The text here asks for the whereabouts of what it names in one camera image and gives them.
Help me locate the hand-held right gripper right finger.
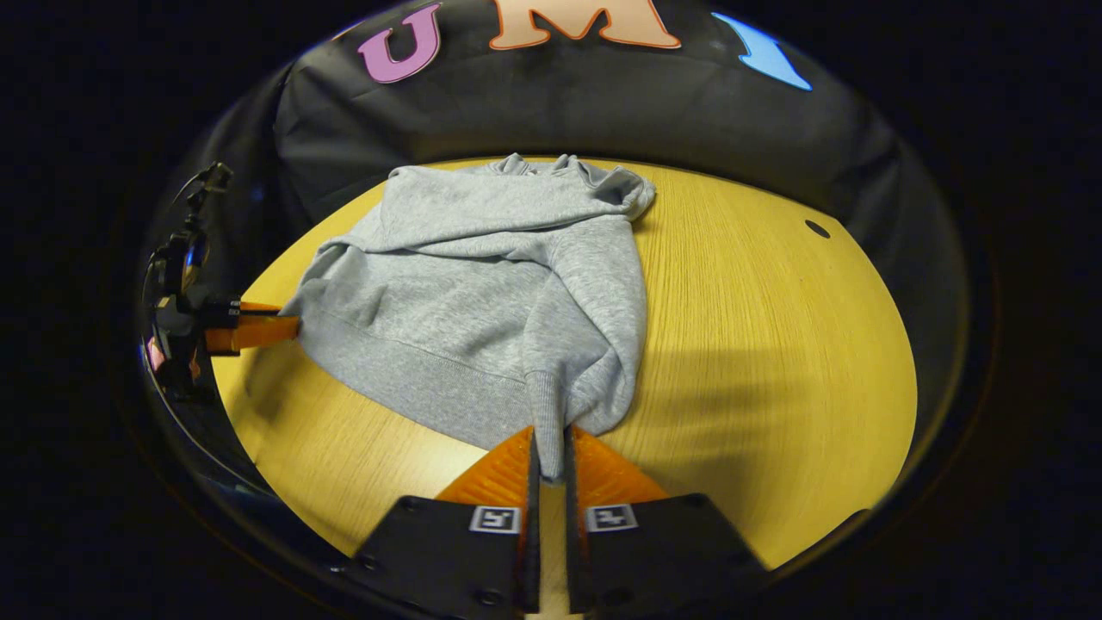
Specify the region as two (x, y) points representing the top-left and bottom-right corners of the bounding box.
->
(564, 424), (771, 614)

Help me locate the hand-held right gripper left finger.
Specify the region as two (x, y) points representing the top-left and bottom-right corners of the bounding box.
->
(340, 426), (542, 617)

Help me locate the grey zip-neck sweatshirt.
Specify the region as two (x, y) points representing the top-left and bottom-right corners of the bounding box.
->
(280, 153), (657, 483)

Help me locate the black backdrop cloth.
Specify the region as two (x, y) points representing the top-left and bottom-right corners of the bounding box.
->
(138, 0), (982, 552)

